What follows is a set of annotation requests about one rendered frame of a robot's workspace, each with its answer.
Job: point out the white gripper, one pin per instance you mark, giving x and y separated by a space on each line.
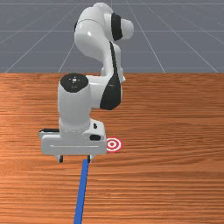
73 144

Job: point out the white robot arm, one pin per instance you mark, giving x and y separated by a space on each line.
87 46

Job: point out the long blue stick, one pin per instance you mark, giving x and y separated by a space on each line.
81 192

